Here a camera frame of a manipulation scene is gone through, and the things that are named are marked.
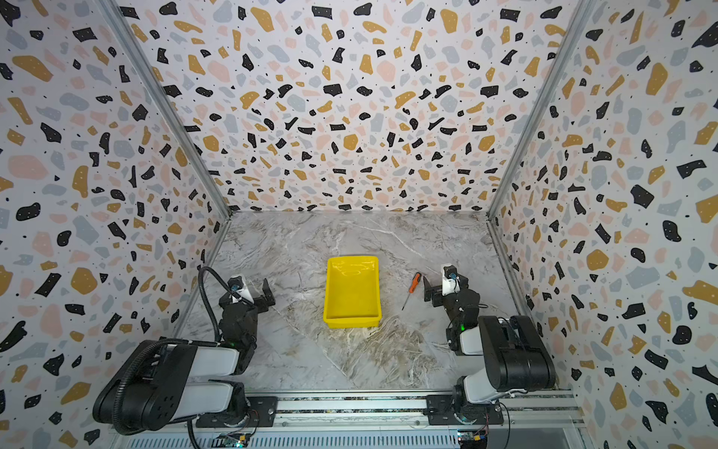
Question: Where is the right aluminium corner post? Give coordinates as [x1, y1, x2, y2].
[487, 0, 596, 222]

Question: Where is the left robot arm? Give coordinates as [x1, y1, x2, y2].
[93, 277, 276, 435]

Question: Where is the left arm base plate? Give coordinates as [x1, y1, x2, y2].
[196, 396, 279, 430]

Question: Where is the yellow plastic bin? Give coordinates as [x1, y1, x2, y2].
[323, 256, 383, 329]

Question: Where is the black corrugated cable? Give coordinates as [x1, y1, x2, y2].
[111, 266, 245, 436]

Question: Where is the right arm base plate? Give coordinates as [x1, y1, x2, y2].
[424, 395, 504, 426]

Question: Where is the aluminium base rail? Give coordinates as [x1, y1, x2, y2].
[110, 390, 593, 448]

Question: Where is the orange handled screwdriver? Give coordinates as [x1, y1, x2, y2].
[402, 272, 423, 311]

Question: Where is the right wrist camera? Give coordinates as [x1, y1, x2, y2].
[441, 265, 460, 296]

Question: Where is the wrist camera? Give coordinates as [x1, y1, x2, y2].
[441, 265, 460, 296]
[227, 275, 255, 304]

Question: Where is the left aluminium corner post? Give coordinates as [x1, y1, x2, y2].
[95, 0, 231, 221]

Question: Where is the aluminium corner post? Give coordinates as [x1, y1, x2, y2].
[487, 0, 596, 222]
[95, 0, 231, 221]

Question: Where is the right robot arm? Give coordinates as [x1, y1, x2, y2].
[423, 269, 556, 426]

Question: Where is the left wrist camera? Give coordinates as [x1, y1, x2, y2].
[227, 275, 255, 304]

